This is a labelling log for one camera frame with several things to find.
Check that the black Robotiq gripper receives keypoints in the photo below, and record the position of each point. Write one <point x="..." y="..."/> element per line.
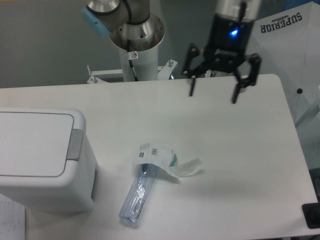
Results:
<point x="224" y="52"/>

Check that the white push-lid trash can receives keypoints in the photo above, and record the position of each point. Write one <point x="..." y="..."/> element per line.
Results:
<point x="46" y="160"/>

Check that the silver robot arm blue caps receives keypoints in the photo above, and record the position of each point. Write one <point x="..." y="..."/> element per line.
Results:
<point x="136" y="32"/>

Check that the white umbrella with Superior text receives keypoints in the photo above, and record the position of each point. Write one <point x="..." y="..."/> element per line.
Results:
<point x="289" y="45"/>

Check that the white paper wrapper with label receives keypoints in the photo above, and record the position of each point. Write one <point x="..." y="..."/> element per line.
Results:
<point x="164" y="158"/>

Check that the clear plastic tube packaging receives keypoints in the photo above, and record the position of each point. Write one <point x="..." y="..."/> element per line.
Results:
<point x="139" y="191"/>

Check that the black device at table corner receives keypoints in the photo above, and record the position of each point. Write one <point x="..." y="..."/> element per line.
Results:
<point x="311" y="212"/>

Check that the printed paper sheet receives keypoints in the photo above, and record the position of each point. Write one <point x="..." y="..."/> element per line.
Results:
<point x="12" y="219"/>

